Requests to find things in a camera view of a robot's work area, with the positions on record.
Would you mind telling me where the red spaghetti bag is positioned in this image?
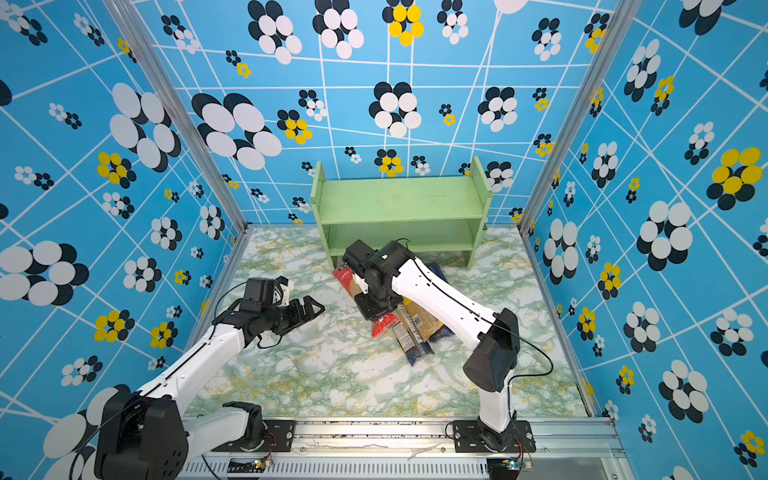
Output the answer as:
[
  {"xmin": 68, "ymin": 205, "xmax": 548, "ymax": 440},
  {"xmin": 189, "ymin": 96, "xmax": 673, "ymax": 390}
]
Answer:
[{"xmin": 332, "ymin": 265, "xmax": 400, "ymax": 340}]

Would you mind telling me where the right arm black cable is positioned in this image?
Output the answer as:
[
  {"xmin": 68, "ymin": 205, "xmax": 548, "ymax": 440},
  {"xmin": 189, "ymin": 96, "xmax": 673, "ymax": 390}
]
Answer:
[{"xmin": 389, "ymin": 238, "xmax": 555, "ymax": 480}]

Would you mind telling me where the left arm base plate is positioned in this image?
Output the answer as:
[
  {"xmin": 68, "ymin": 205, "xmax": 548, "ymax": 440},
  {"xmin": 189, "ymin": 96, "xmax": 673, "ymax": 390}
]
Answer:
[{"xmin": 214, "ymin": 419, "xmax": 297, "ymax": 454}]

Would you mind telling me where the light green wooden shelf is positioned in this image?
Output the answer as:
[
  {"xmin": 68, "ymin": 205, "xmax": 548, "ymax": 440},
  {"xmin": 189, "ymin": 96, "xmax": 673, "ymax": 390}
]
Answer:
[{"xmin": 310, "ymin": 157, "xmax": 493, "ymax": 268}]

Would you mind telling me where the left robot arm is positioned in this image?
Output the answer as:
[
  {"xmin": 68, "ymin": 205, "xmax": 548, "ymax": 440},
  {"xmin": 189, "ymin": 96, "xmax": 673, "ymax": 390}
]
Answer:
[{"xmin": 93, "ymin": 276, "xmax": 325, "ymax": 479}]

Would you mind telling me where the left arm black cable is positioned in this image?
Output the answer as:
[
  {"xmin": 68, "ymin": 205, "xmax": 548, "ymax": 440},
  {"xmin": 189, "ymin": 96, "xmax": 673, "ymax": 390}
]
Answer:
[{"xmin": 200, "ymin": 278, "xmax": 286, "ymax": 480}]

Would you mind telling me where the aluminium front rail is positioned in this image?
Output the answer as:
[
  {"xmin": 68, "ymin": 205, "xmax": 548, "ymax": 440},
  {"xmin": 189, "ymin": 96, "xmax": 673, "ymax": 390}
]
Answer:
[{"xmin": 179, "ymin": 417, "xmax": 634, "ymax": 479}]

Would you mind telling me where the blue Barilla spaghetti box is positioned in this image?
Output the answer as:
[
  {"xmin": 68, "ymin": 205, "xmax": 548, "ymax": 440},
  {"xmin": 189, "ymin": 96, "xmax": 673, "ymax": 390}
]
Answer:
[{"xmin": 426, "ymin": 262, "xmax": 448, "ymax": 288}]

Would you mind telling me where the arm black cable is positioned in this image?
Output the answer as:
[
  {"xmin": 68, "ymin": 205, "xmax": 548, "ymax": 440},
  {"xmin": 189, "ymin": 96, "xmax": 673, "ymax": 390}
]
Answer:
[
  {"xmin": 200, "ymin": 278, "xmax": 286, "ymax": 480},
  {"xmin": 389, "ymin": 238, "xmax": 555, "ymax": 480}
]

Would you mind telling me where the yellow top spaghetti bag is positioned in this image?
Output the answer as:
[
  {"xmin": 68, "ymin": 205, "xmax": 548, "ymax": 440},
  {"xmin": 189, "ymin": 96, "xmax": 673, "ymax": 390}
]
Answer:
[{"xmin": 404, "ymin": 298, "xmax": 454, "ymax": 342}]

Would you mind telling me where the clear white-label spaghetti bag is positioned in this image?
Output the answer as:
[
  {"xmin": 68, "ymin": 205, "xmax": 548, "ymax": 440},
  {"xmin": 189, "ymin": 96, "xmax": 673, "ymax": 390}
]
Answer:
[{"xmin": 391, "ymin": 310, "xmax": 433, "ymax": 366}]

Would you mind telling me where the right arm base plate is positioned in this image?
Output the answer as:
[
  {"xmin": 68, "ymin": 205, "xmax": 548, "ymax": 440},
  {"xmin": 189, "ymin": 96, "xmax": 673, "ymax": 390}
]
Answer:
[{"xmin": 449, "ymin": 419, "xmax": 537, "ymax": 454}]

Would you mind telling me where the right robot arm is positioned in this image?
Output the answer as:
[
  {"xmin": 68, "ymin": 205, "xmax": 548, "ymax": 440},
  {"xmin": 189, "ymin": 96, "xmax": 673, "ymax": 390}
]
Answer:
[{"xmin": 343, "ymin": 240, "xmax": 521, "ymax": 452}]

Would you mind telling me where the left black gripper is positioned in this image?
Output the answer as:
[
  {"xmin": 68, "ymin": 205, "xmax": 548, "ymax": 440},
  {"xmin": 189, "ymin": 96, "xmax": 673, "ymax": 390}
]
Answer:
[{"xmin": 261, "ymin": 295, "xmax": 324, "ymax": 335}]

